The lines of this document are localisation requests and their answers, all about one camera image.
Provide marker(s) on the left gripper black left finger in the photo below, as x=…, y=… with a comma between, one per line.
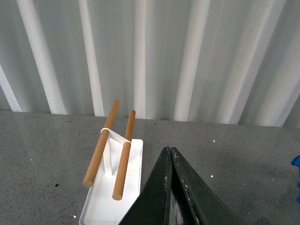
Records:
x=152, y=207

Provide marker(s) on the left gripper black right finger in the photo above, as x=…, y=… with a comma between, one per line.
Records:
x=193, y=201

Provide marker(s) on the right wooden rack bar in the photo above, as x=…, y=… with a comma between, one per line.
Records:
x=123, y=164

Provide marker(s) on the wooden rack bar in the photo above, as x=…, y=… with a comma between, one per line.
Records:
x=123, y=164
x=91, y=173

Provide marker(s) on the white rack stand base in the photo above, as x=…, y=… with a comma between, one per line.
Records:
x=100, y=208

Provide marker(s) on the left wooden rack bar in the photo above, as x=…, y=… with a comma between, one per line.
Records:
x=91, y=173

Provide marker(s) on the white pleated curtain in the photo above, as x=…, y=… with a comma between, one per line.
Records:
x=217, y=61

